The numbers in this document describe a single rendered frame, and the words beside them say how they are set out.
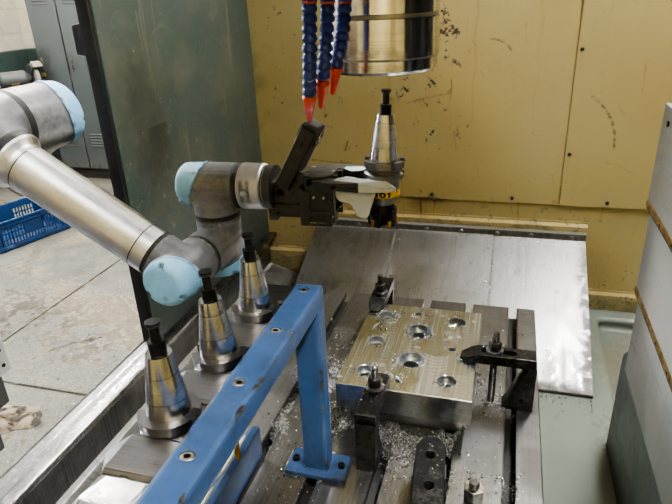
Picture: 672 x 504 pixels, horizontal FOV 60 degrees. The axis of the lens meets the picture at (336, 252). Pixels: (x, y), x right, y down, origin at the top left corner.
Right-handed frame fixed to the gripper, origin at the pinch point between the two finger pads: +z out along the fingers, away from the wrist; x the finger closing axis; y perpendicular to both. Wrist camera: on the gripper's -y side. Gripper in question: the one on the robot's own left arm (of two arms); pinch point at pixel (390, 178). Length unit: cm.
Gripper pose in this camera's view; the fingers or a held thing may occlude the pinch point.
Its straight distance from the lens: 90.3
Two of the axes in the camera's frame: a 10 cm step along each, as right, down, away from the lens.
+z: 9.7, 0.6, -2.5
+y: 0.4, 9.1, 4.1
